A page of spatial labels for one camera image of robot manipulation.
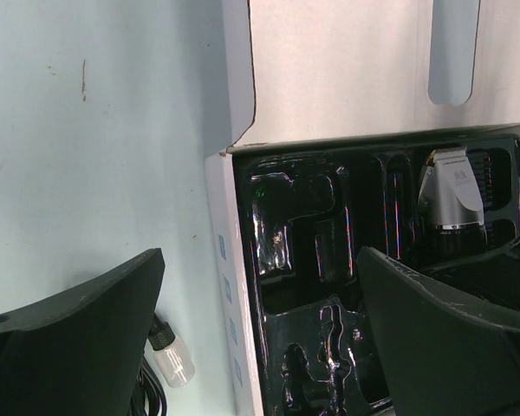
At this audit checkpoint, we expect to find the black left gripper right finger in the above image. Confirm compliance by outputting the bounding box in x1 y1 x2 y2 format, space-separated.
357 247 520 415

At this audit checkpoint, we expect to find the black comb guard in tray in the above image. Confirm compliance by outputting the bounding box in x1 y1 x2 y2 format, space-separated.
467 148 511 212

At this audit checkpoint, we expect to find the silver black hair clipper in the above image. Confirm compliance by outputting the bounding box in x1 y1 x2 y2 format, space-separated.
418 146 487 264

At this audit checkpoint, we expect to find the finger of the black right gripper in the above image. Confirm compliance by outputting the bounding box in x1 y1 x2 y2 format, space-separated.
424 235 520 312

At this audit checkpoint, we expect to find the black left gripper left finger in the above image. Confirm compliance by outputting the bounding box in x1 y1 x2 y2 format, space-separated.
0 249 165 415

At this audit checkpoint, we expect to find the black plastic tray insert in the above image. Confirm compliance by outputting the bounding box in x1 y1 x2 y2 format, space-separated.
234 133 520 415

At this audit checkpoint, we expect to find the white cardboard box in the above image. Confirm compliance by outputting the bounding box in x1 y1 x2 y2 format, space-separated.
205 1 520 415

